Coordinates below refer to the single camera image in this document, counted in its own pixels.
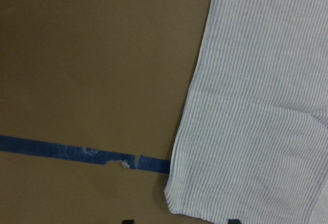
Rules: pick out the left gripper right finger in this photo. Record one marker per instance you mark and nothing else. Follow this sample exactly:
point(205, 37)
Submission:
point(232, 221)

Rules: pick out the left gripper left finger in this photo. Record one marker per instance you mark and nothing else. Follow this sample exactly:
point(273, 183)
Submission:
point(129, 221)

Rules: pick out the light blue striped shirt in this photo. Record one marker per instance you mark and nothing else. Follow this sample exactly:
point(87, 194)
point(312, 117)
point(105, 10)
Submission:
point(252, 141)

